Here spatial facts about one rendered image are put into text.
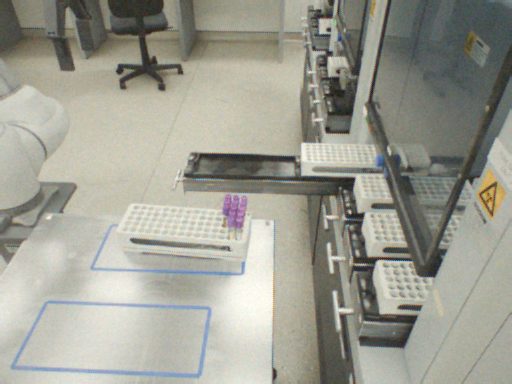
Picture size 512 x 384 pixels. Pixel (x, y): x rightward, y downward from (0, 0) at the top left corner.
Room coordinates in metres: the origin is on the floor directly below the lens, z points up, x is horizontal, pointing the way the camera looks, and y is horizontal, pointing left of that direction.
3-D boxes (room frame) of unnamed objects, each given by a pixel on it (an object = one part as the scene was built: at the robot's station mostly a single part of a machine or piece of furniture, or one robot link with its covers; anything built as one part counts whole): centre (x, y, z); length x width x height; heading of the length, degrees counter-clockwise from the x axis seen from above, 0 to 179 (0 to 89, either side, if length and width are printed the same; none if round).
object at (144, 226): (0.67, 0.16, 0.85); 0.30 x 0.10 x 0.06; 83
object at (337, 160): (0.98, -0.28, 0.83); 0.30 x 0.10 x 0.06; 87
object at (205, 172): (0.99, -0.10, 0.78); 0.73 x 0.14 x 0.09; 87
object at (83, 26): (0.98, 0.41, 1.20); 0.03 x 0.01 x 0.07; 90
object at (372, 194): (0.82, -0.42, 0.83); 0.30 x 0.10 x 0.06; 87
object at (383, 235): (0.66, -0.41, 0.83); 0.30 x 0.10 x 0.06; 87
